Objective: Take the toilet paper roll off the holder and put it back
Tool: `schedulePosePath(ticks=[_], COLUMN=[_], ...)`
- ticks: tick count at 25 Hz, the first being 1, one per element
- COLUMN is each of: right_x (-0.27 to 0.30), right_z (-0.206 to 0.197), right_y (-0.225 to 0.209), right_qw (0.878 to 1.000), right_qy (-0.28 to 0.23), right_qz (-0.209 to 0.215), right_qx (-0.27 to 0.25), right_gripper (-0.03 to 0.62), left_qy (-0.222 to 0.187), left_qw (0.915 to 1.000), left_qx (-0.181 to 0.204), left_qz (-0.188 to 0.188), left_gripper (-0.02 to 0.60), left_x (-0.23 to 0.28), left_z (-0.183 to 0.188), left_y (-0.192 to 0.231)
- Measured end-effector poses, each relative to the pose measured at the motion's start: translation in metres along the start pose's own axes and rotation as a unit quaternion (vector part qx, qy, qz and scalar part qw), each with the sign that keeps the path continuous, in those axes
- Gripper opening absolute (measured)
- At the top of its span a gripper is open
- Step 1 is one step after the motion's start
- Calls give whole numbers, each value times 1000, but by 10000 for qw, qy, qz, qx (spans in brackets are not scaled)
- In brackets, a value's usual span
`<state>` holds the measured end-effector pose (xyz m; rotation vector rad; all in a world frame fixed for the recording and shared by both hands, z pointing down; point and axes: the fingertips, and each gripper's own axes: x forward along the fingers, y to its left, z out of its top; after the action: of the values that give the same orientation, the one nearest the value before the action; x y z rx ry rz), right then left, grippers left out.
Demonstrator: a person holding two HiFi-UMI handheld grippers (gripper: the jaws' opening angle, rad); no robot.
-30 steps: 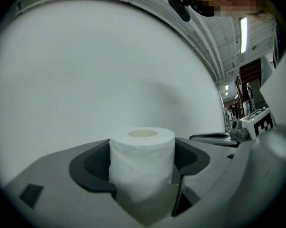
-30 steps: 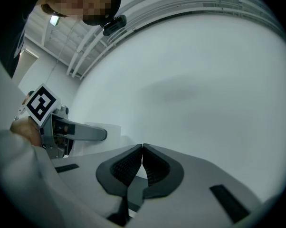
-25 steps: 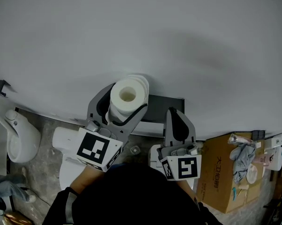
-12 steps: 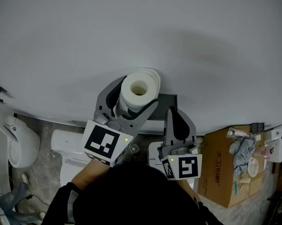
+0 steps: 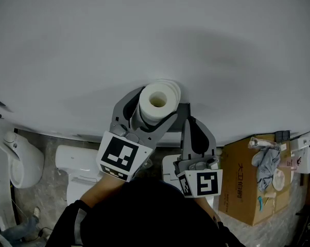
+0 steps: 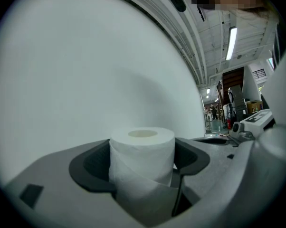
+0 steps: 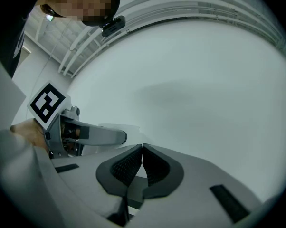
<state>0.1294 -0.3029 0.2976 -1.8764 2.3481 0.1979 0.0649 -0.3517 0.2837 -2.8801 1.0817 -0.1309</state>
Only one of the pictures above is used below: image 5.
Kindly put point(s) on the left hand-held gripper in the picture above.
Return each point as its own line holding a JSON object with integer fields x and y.
{"x": 119, "y": 154}

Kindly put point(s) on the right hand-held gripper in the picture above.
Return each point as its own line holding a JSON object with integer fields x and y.
{"x": 207, "y": 184}

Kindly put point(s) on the white toilet paper roll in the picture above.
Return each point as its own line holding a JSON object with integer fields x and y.
{"x": 147, "y": 109}

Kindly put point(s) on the person's right forearm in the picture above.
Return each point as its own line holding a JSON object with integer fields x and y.
{"x": 206, "y": 210}

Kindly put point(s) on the person's left forearm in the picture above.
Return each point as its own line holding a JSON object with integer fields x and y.
{"x": 103, "y": 189}

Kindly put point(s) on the white flat-lid toilet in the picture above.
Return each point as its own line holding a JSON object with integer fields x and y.
{"x": 169, "y": 171}

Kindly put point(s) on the white rounded toilet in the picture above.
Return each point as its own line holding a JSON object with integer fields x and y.
{"x": 75, "y": 163}

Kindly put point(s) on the white egg-shaped toilet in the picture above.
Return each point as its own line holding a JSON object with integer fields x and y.
{"x": 28, "y": 163}

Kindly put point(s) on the white tube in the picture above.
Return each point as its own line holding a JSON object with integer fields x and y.
{"x": 261, "y": 142}

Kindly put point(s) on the large cardboard box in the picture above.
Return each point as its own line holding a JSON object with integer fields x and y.
{"x": 240, "y": 197}

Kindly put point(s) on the grey crumpled cloth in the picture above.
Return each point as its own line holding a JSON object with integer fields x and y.
{"x": 267, "y": 166}

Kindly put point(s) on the black flat holder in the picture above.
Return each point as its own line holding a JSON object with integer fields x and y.
{"x": 282, "y": 136}

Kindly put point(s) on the teal small tool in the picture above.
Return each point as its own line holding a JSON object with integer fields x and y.
{"x": 260, "y": 202}

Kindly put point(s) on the person's black top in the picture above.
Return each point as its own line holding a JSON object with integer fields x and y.
{"x": 150, "y": 215}

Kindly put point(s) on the beige hand fan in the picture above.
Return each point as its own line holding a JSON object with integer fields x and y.
{"x": 279, "y": 180}

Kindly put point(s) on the pink bottle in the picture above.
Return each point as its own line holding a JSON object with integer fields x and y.
{"x": 290, "y": 162}

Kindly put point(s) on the white appliance with blue label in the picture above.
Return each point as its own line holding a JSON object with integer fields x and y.
{"x": 304, "y": 153}

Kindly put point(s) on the black wall shelf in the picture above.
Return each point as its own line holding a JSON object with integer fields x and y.
{"x": 183, "y": 112}

